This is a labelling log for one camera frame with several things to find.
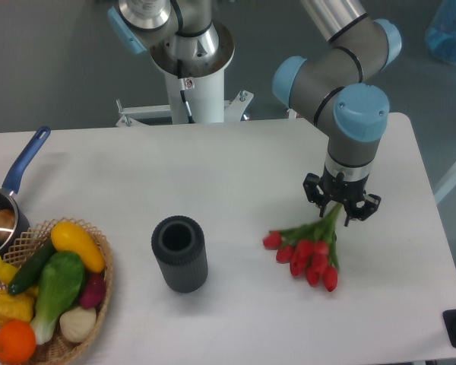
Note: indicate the yellow squash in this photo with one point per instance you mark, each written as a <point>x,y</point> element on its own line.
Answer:
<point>68,236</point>

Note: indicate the dark green cucumber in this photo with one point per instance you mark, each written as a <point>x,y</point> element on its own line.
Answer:
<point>29,273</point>

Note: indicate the green bok choy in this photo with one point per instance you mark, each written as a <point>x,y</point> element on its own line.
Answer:
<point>59,285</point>

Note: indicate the white garlic bulb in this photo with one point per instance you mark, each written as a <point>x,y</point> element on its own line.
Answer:
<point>77,323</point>

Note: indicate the small yellow banana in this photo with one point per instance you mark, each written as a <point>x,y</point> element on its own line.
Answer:
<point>7,271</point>

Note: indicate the yellow corn cob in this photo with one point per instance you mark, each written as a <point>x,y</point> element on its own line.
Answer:
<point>18,307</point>

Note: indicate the orange fruit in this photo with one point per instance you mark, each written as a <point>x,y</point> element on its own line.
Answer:
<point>17,342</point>

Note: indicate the blue handled saucepan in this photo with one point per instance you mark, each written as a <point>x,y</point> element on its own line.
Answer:
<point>12,183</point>

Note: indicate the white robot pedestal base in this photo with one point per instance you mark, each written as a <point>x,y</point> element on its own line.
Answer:
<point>194,75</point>

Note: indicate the woven wicker basket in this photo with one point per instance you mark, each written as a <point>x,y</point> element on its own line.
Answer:
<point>59,350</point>

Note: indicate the red tulip bouquet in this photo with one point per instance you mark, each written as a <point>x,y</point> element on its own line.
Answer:
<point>310,250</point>

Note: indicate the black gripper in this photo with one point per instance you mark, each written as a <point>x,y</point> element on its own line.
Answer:
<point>357,204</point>

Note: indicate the purple red radish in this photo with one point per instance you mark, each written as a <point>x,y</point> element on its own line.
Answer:
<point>94,291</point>

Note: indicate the blue translucent bag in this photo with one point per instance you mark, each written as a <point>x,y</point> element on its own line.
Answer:
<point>440,37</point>

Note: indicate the dark grey ribbed vase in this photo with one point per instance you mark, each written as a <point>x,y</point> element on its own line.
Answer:
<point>178,245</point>

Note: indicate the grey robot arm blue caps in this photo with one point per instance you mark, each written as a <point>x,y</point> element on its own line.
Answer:
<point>333,93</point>

